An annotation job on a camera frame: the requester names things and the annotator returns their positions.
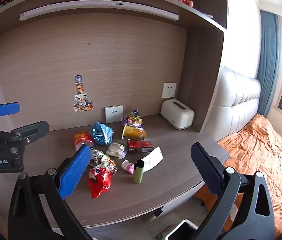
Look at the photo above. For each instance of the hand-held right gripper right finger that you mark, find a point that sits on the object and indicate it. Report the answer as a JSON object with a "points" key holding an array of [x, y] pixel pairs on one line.
{"points": [[206, 170]]}

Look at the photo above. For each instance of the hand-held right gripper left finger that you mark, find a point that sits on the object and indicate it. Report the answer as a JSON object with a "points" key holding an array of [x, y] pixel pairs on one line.
{"points": [[75, 172]]}

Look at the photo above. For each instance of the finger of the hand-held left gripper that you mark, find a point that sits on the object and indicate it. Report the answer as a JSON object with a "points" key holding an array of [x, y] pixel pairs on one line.
{"points": [[34, 130], [5, 109]]}

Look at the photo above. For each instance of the red snack bag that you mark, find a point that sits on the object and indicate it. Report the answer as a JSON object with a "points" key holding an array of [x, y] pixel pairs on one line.
{"points": [[99, 182]]}

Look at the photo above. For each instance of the colourful candy wrapper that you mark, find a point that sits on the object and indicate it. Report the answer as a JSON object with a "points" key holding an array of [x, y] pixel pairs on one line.
{"points": [[109, 166]]}

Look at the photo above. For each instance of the clear plastic wrapper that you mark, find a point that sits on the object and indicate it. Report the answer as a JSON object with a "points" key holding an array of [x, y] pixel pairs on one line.
{"points": [[116, 150]]}

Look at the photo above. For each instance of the white paper slip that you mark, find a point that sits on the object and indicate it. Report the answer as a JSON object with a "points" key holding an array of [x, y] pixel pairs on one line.
{"points": [[152, 158]]}

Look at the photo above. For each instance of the white trash bin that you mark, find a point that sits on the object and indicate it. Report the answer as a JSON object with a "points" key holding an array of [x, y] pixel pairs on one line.
{"points": [[181, 230]]}

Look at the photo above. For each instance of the silver crumpled wrapper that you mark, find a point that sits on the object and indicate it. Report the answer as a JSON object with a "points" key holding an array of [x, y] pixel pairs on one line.
{"points": [[97, 155]]}

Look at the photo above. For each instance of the orange snack bag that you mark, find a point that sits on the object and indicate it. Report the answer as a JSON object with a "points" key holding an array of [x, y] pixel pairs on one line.
{"points": [[83, 138]]}

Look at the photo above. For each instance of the blue snack bag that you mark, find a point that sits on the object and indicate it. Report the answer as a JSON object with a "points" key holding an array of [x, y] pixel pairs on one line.
{"points": [[101, 133]]}

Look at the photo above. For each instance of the cartoon sticker strip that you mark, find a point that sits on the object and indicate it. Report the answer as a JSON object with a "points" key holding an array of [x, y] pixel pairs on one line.
{"points": [[80, 98]]}

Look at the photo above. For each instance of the orange bedsheet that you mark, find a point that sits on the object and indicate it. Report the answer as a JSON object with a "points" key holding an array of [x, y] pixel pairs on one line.
{"points": [[263, 155]]}

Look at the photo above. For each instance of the white toaster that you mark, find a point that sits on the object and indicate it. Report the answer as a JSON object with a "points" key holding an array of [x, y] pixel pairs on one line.
{"points": [[177, 115]]}

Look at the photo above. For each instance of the green lighter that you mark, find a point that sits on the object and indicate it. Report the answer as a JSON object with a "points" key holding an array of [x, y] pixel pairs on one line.
{"points": [[138, 172]]}

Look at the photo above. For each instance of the red flat packet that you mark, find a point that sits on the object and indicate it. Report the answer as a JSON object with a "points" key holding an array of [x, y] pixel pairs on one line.
{"points": [[139, 145]]}

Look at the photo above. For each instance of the yellow orange paper cup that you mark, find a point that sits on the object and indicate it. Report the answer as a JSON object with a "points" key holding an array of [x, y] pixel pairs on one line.
{"points": [[133, 133]]}

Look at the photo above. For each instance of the white padded headboard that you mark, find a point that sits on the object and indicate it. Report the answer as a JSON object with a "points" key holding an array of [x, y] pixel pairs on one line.
{"points": [[236, 100]]}

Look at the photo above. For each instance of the purple snack wrapper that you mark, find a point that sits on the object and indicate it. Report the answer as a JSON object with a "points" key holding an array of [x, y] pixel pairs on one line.
{"points": [[132, 118]]}

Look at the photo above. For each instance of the teal curtain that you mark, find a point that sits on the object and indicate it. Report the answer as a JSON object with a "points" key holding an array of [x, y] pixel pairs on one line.
{"points": [[267, 62]]}

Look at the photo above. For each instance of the white light bar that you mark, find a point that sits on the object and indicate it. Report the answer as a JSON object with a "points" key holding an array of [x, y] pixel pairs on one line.
{"points": [[100, 6]]}

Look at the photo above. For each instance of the white wall socket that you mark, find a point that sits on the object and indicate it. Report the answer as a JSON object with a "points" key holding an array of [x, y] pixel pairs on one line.
{"points": [[114, 114], [169, 90]]}

